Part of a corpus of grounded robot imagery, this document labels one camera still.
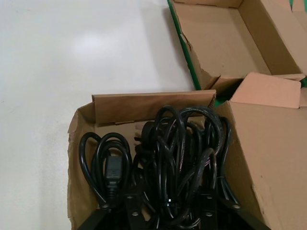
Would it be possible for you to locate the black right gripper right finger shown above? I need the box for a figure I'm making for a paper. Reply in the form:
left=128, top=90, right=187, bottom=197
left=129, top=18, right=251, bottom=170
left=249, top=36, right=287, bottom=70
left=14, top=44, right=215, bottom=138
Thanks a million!
left=199, top=191, right=250, bottom=230

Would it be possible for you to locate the open brown cardboard box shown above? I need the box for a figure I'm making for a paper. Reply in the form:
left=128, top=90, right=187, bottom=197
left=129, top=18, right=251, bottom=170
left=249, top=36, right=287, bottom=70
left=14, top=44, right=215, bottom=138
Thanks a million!
left=167, top=0, right=307, bottom=96
left=67, top=73, right=307, bottom=230

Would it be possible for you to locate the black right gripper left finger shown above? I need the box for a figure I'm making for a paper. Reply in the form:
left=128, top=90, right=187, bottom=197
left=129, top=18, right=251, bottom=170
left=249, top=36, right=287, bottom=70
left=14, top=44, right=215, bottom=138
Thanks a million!
left=79, top=194, right=146, bottom=230

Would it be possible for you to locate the green table cloth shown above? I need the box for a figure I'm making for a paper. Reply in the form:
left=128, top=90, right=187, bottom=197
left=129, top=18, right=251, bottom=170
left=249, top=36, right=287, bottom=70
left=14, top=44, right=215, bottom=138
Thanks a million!
left=166, top=0, right=307, bottom=108

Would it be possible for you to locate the black power cord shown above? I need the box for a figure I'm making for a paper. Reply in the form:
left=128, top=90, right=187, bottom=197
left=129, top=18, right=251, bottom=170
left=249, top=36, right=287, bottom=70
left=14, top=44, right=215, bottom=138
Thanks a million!
left=78, top=132, right=134, bottom=211
left=215, top=116, right=239, bottom=202
left=133, top=124, right=168, bottom=185
left=153, top=106, right=231, bottom=230

